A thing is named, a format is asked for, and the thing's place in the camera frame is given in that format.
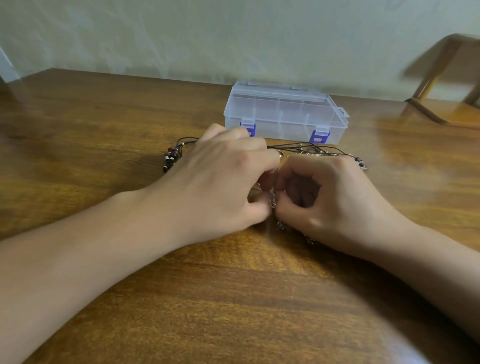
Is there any clear plastic organizer box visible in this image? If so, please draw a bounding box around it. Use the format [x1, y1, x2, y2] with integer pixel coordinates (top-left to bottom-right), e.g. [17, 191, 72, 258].
[223, 80, 351, 146]

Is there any wooden shelf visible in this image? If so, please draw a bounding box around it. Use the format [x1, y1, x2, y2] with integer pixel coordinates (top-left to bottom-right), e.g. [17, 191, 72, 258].
[405, 33, 480, 130]

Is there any person's left forearm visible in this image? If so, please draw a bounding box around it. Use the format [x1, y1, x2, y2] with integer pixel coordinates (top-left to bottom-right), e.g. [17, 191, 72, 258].
[0, 191, 181, 364]

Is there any person's left hand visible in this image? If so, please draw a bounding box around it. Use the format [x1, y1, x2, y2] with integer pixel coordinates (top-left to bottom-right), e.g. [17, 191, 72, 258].
[144, 123, 283, 250]

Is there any person's right hand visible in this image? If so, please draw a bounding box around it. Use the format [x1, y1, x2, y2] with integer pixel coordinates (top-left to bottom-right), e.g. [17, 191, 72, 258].
[272, 153, 425, 262]

